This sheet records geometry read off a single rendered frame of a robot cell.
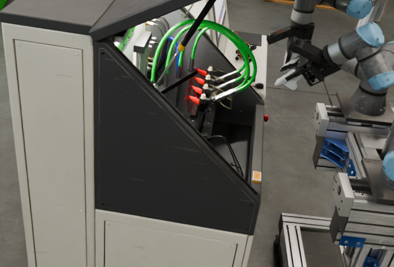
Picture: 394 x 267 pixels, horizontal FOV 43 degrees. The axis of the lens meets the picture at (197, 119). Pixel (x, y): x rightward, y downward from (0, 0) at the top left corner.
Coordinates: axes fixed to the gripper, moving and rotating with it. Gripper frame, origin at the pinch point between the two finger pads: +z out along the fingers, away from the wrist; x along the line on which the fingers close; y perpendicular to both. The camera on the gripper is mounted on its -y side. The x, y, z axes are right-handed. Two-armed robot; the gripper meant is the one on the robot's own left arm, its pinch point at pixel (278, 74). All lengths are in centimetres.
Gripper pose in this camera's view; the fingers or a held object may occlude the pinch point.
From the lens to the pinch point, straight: 171.1
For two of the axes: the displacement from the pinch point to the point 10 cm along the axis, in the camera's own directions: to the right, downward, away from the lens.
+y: 6.6, 6.8, 3.2
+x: 3.5, -6.5, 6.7
